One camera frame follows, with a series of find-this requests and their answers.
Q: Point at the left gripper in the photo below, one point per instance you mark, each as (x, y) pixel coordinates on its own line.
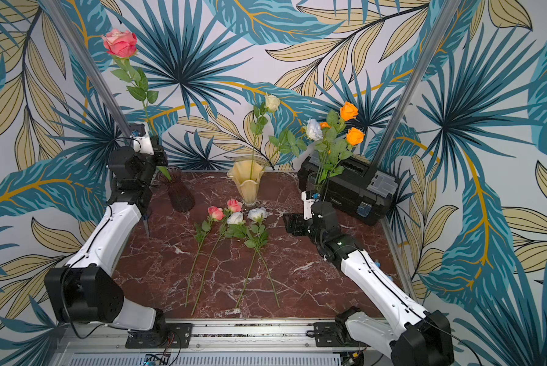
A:
(158, 152)

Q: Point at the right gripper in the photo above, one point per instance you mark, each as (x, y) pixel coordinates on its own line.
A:
(299, 224)

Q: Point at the white rose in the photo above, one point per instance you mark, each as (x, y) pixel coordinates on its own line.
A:
(257, 214)
(288, 142)
(235, 218)

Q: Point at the white rose top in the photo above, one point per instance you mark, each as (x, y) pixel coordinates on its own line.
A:
(288, 142)

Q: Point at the orange rose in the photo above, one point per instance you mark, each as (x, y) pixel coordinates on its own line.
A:
(324, 154)
(337, 120)
(338, 151)

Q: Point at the cream rose large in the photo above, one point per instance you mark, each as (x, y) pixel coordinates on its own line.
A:
(263, 114)

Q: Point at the pink tulip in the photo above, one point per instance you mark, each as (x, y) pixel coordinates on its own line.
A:
(165, 172)

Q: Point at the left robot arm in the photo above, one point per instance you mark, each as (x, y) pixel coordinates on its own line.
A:
(83, 290)

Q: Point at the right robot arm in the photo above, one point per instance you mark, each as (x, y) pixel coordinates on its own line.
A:
(409, 335)

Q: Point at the clear glass vase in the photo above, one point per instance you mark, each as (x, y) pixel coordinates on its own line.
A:
(314, 189)

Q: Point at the dark purple ribbed vase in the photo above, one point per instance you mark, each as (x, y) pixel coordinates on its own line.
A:
(181, 198)

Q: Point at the pink rose small bud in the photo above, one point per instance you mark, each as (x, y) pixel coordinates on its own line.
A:
(233, 206)

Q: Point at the cream yellow fluted vase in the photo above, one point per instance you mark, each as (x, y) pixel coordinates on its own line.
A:
(247, 175)

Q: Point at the black plastic toolbox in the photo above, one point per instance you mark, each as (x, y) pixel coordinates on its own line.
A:
(362, 191)

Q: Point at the scissors with blue handle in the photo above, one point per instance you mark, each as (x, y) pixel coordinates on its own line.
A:
(145, 220)

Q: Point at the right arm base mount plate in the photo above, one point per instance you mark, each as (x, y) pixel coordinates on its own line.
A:
(332, 335)

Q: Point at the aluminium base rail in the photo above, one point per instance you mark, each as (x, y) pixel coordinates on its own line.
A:
(219, 342)

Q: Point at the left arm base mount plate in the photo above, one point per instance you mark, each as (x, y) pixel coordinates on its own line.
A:
(170, 335)

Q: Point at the left aluminium frame post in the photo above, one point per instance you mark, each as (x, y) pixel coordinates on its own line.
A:
(78, 46)

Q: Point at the aluminium frame post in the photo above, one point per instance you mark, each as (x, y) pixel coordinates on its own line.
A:
(424, 58)
(78, 46)

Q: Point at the right aluminium frame post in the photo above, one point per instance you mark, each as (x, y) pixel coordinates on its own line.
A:
(424, 58)

